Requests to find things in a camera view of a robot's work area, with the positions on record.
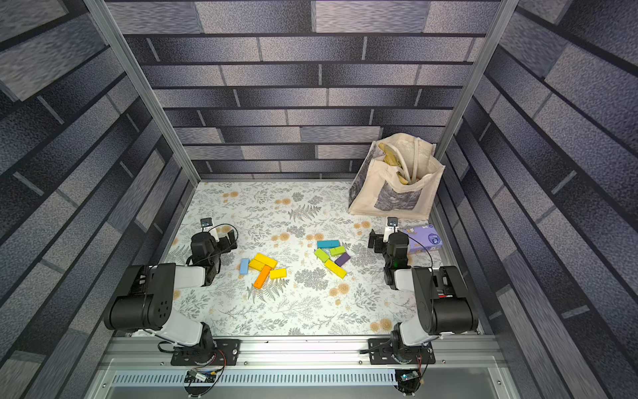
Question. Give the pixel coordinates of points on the long yellow block left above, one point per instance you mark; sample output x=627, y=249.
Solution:
x=260, y=261

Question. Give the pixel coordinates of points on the left circuit board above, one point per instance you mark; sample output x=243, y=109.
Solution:
x=194, y=376

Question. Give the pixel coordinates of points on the small yellow block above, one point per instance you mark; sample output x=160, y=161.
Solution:
x=278, y=274

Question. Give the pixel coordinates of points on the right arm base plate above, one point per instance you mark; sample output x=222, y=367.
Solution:
x=381, y=351

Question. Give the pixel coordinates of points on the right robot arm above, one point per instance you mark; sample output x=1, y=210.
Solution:
x=442, y=300

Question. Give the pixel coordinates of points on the teal block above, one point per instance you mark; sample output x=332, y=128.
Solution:
x=328, y=244

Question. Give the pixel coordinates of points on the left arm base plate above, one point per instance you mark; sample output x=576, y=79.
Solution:
x=222, y=352

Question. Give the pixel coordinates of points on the orange block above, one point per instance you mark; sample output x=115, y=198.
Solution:
x=263, y=276

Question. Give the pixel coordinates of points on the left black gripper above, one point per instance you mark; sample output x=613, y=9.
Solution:
x=223, y=243

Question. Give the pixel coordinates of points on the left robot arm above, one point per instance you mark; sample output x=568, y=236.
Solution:
x=143, y=300

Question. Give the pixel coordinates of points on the purple tissue box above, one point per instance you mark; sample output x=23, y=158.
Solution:
x=424, y=237

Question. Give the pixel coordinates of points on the purple block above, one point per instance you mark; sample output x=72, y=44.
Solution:
x=342, y=259

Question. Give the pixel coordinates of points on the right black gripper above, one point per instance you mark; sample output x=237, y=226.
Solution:
x=378, y=242

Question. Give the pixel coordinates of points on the right circuit board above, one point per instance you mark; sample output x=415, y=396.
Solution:
x=408, y=382

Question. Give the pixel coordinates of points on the circuit board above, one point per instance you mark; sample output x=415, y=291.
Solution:
x=194, y=376
x=408, y=382

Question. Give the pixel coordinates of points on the light blue block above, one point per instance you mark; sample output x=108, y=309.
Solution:
x=244, y=267

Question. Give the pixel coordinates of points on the long yellow block right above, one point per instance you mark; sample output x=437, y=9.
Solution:
x=334, y=268

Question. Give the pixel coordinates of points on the lime green block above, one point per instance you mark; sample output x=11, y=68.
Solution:
x=337, y=251
x=322, y=255

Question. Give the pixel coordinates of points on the aluminium front rail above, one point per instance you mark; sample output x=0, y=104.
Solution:
x=295, y=353

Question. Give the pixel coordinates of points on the cream canvas tote bag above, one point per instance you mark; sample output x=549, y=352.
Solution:
x=399, y=177

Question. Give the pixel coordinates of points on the long yellow block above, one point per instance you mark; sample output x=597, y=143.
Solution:
x=334, y=268
x=260, y=261

